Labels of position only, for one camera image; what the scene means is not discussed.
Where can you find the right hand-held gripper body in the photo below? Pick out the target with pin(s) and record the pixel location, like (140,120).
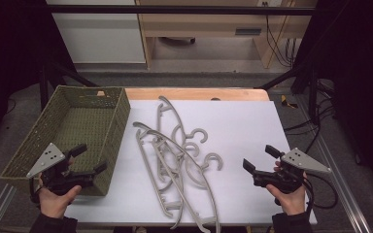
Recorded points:
(299,161)

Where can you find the white board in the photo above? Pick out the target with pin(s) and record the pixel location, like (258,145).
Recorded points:
(246,136)

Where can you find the yellow and black tool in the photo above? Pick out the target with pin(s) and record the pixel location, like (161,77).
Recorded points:
(286,103)

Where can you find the person's left hand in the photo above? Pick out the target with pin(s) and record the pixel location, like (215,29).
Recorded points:
(55,202)

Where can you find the light wooden desk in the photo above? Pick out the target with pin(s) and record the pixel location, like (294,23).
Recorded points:
(207,24)

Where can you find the person's right hand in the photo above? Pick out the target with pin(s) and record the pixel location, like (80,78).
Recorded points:
(288,200)

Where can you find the black curtain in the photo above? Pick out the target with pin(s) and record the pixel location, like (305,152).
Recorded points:
(9,42)
(359,81)

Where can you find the white cabinet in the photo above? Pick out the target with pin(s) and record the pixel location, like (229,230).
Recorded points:
(100,35)

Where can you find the wooden table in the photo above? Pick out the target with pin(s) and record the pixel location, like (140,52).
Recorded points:
(191,93)

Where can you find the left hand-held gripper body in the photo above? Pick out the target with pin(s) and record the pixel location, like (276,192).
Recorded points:
(47,159)

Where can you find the black metal stand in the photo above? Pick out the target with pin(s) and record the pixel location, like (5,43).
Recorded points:
(43,84)
(304,77)

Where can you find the black frame crossbar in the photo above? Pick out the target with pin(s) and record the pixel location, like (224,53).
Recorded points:
(175,9)

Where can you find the green woven basket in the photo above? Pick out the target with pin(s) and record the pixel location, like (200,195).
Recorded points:
(77,136)

